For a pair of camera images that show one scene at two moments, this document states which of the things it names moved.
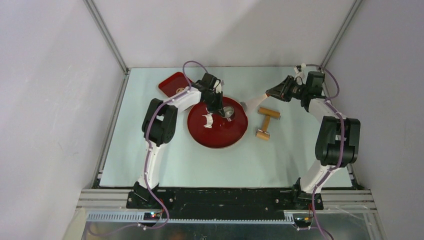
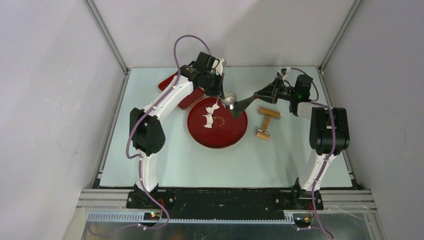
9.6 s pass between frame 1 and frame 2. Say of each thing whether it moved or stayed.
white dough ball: stayed
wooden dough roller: stayed
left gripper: moved
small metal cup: moved
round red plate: stayed
